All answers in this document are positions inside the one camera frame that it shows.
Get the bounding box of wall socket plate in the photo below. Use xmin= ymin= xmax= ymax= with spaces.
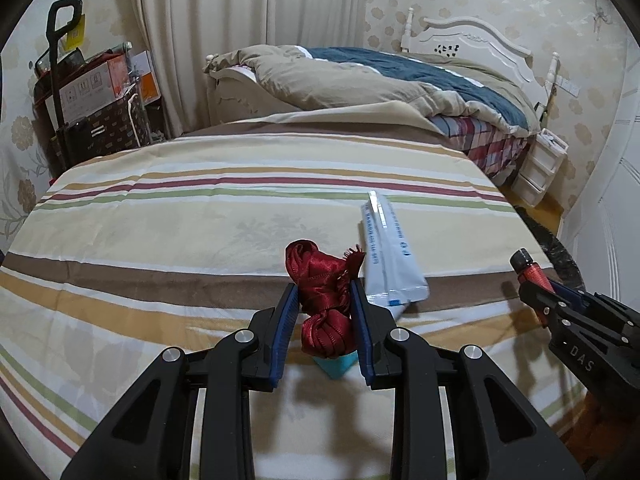
xmin=555 ymin=76 xmax=580 ymax=99

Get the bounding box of white bed footboard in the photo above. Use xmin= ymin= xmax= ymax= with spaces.
xmin=203 ymin=54 xmax=298 ymax=126

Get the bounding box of cream curtain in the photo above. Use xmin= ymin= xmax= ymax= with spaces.
xmin=131 ymin=0 xmax=366 ymax=136

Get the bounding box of blue beige duvet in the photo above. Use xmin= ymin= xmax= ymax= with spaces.
xmin=213 ymin=44 xmax=540 ymax=138

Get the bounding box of red labelled dark bottle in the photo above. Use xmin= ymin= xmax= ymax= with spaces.
xmin=508 ymin=247 xmax=558 ymax=328

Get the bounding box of white drawer unit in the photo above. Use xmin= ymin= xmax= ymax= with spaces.
xmin=511 ymin=128 xmax=568 ymax=207

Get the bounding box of plaid bed sheet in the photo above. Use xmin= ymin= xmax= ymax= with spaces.
xmin=430 ymin=115 xmax=528 ymax=178

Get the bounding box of cardboard box with labels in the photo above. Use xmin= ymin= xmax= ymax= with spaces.
xmin=60 ymin=54 xmax=130 ymax=125

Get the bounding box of striped table cloth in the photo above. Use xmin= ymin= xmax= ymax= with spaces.
xmin=1 ymin=103 xmax=585 ymax=479

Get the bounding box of white bed headboard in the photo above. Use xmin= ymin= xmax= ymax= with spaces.
xmin=400 ymin=6 xmax=561 ymax=114

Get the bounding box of dark red ribbon bundle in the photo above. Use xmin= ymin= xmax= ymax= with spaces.
xmin=285 ymin=240 xmax=366 ymax=360

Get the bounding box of black lined trash bin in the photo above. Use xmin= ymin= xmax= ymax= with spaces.
xmin=514 ymin=206 xmax=586 ymax=290

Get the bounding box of teal cream tube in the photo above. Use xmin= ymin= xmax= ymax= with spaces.
xmin=312 ymin=351 xmax=358 ymax=380

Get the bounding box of white orange box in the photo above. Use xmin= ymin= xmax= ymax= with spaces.
xmin=131 ymin=51 xmax=162 ymax=105

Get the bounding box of black hand trolley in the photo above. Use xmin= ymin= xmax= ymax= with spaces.
xmin=44 ymin=0 xmax=86 ymax=166

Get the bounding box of dark patterned storage basket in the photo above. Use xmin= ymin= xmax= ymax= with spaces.
xmin=52 ymin=93 xmax=152 ymax=170

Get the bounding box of white toothpaste tube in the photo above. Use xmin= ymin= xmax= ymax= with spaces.
xmin=361 ymin=191 xmax=430 ymax=321

